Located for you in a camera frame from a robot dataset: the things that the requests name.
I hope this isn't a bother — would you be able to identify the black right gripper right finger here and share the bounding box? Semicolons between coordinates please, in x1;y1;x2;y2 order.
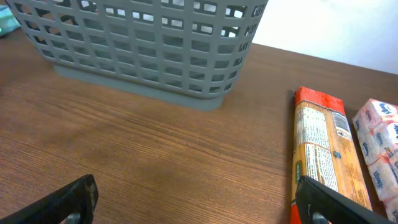
295;175;391;224

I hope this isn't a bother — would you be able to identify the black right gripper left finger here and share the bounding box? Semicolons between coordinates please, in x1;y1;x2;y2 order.
1;174;99;223

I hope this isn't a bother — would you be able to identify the orange pasta packet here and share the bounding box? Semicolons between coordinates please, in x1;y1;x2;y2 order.
290;86;372;223

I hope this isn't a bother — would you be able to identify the teal wet wipes packet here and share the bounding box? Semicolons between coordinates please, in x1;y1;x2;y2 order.
0;5;21;37

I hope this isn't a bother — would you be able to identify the pink white tissue pack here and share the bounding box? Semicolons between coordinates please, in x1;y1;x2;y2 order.
353;98;397;223

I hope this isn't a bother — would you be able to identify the grey plastic lattice basket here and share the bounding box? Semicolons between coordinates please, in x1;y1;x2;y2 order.
6;0;267;111

